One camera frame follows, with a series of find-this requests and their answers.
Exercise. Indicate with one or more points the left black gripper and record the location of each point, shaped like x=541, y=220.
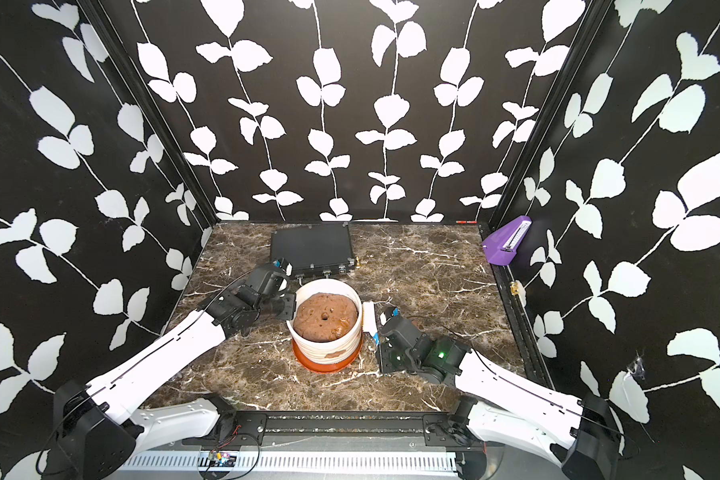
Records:
x=289, y=311

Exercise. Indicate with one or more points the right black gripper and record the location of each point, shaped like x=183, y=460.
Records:
x=383, y=350

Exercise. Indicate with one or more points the white and blue scrub brush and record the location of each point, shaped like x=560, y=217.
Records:
x=369, y=323

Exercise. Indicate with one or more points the white ceramic pot with mud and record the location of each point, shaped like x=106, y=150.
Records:
x=326, y=310

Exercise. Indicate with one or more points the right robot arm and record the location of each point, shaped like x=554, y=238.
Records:
x=580, y=436

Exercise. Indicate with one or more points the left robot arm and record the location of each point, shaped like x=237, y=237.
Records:
x=100, y=424

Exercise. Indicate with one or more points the orange pot saucer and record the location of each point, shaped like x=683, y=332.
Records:
x=326, y=357

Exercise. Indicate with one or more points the black flat case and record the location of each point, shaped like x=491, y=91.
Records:
x=314, y=250

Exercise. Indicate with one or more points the white perforated strip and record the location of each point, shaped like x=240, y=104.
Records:
x=385, y=463

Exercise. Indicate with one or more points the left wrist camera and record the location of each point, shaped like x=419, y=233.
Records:
x=274, y=277

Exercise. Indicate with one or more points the black front mounting rail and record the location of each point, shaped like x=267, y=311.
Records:
x=342, y=427

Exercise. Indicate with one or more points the small circuit board with wires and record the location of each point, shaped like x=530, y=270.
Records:
x=222, y=459

